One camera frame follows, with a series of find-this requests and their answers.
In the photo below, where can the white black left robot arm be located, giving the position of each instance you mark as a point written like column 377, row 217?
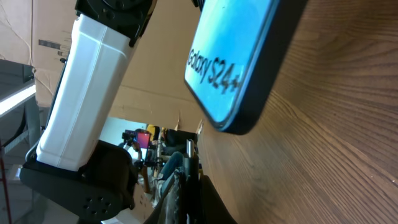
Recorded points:
column 70, row 164

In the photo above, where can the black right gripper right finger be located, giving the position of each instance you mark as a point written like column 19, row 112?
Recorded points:
column 212, row 208

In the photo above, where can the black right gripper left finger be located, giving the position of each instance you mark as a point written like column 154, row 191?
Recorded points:
column 170, row 208

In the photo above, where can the Samsung Galaxy S24 smartphone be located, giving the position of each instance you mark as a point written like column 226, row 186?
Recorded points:
column 236, row 54

